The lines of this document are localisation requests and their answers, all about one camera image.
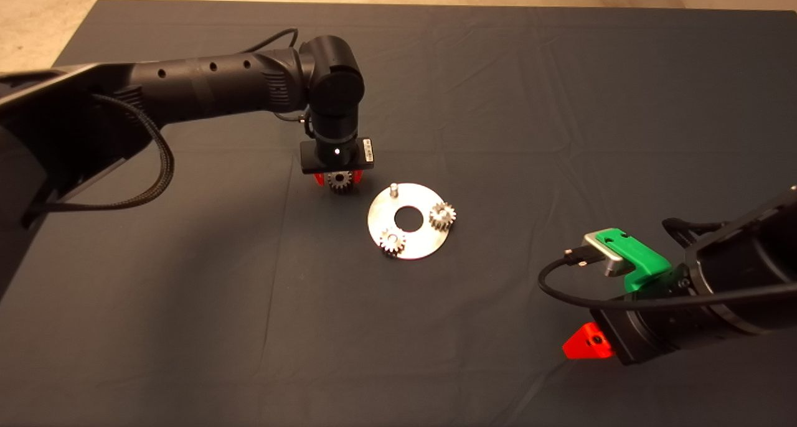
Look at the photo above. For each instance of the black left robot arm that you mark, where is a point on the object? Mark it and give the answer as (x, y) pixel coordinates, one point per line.
(205, 81)

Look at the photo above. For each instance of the round metal carrier plate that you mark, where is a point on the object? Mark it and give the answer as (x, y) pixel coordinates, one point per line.
(423, 246)

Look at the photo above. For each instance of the small silver camera box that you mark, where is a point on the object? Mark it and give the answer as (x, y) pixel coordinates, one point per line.
(607, 253)

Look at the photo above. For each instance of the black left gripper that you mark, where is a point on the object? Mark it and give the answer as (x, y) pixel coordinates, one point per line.
(308, 159)

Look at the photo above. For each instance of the small steel planetary gear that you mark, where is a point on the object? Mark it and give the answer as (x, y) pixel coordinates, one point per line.
(340, 182)
(443, 216)
(393, 241)

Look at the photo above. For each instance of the dark table cloth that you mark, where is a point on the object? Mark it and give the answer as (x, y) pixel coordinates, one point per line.
(529, 91)

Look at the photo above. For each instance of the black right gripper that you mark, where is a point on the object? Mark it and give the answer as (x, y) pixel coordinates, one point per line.
(641, 340)

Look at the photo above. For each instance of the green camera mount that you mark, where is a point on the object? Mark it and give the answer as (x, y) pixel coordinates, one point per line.
(641, 259)

